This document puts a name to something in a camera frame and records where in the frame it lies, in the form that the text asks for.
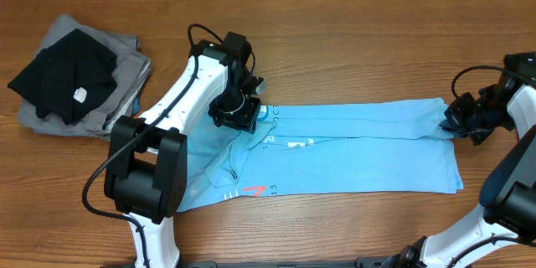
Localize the grey folded garment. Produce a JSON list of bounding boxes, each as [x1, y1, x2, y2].
[[18, 14, 152, 140]]

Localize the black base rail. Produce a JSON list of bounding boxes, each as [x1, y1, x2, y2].
[[178, 255, 399, 268]]

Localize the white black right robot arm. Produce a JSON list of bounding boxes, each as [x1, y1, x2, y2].
[[380, 52, 535, 268]]

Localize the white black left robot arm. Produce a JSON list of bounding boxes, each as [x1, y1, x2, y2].
[[104, 32, 264, 267]]

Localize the light blue t-shirt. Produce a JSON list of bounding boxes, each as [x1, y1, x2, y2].
[[179, 98, 463, 211]]

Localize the black folded garment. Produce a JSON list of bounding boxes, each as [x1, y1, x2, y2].
[[8, 28, 117, 124]]

